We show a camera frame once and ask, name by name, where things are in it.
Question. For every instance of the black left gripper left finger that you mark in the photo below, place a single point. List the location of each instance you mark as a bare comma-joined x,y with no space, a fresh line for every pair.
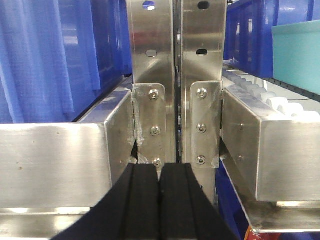
129,211

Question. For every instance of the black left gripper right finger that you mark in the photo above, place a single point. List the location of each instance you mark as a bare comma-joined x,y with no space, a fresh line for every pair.
185,211

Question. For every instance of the light blue plastic bin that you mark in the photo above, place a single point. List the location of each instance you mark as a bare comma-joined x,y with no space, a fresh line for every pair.
296,55

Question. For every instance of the stainless steel shelf rack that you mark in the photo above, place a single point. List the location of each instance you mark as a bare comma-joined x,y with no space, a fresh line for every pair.
174,108

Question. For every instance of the white roller track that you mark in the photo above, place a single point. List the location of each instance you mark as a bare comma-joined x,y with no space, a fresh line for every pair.
289,103

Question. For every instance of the dark blue plastic crate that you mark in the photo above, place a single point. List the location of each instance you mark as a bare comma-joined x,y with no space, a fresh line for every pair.
58,56

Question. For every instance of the dark blue crate right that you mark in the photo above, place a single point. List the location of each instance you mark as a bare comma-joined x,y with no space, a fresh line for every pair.
248,37

